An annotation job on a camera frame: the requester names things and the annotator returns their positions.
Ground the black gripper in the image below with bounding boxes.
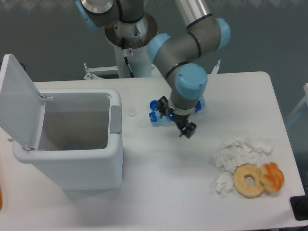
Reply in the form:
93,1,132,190
155,96,197,139

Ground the blue plastic bottle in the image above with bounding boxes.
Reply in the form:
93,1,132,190
149,96,206,126

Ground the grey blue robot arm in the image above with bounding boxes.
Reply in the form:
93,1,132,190
76,0,231,138

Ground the blue bottle cap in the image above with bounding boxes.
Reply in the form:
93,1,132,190
149,100,158,111

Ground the white round table plug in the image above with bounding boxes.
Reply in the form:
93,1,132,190
127,108,137,117

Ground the large crumpled white tissue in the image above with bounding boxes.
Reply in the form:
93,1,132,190
215,136,275,173

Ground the small crumpled white tissue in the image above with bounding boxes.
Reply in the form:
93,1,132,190
215,172,233,198

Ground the white trash bin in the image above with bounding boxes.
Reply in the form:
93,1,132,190
13,89,123,190

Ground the orange glazed twisted bun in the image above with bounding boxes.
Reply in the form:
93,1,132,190
260,162,284,193

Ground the black device at edge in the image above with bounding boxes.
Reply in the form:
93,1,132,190
290,195,308,221

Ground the white bin lid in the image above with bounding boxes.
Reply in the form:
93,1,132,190
0,54,46,151

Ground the orange object at edge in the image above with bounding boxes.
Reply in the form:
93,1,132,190
0,187,3,210

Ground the black pedestal cable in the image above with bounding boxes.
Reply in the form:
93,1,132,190
121,37,135,78

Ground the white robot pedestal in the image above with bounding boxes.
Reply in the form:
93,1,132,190
104,13,158,66

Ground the plain ring donut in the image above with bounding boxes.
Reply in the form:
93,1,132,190
232,164,264,198

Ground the white frame at right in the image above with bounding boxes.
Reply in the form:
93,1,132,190
285,83,308,130

